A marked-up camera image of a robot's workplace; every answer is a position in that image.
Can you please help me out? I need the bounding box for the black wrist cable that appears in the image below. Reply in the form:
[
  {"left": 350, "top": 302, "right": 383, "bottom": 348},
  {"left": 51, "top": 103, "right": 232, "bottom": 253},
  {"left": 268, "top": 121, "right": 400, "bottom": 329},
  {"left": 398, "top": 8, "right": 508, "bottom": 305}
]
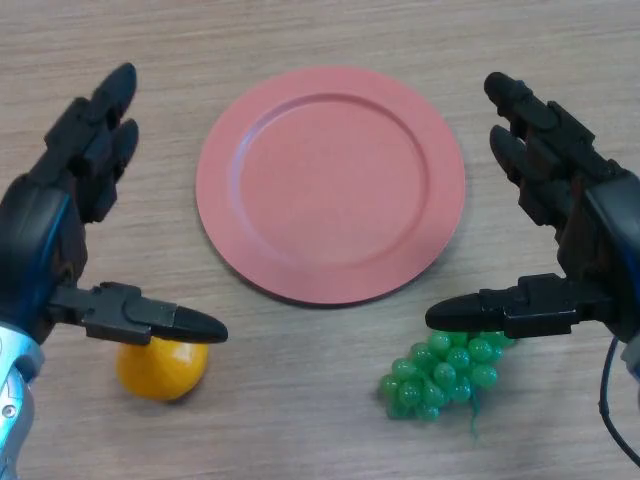
[{"left": 597, "top": 337, "right": 640, "bottom": 461}]

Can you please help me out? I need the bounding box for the orange yellow pear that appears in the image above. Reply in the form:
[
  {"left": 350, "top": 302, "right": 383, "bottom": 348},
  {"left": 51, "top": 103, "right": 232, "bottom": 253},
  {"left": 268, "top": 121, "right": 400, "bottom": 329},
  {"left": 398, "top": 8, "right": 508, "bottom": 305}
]
[{"left": 115, "top": 335, "right": 210, "bottom": 403}]

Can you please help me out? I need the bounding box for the pink round plate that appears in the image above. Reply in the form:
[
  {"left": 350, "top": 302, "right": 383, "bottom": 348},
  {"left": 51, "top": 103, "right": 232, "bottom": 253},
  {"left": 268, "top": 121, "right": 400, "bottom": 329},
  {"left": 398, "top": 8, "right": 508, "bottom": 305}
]
[{"left": 195, "top": 66, "right": 467, "bottom": 307}]

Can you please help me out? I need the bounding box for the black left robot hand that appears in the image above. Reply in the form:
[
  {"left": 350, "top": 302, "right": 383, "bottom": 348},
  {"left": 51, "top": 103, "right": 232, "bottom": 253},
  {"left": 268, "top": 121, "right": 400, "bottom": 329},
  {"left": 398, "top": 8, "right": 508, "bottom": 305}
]
[{"left": 0, "top": 62, "right": 230, "bottom": 347}]

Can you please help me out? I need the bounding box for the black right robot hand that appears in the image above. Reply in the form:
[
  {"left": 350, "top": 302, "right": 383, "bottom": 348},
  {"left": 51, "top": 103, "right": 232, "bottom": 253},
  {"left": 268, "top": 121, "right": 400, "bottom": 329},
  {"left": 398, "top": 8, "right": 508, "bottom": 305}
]
[{"left": 424, "top": 72, "right": 640, "bottom": 351}]

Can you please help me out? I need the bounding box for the green grape bunch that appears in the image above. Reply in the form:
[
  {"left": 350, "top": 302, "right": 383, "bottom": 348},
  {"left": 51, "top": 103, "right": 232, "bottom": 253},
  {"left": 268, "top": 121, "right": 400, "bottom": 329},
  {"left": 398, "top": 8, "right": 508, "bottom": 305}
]
[{"left": 378, "top": 327, "right": 519, "bottom": 445}]

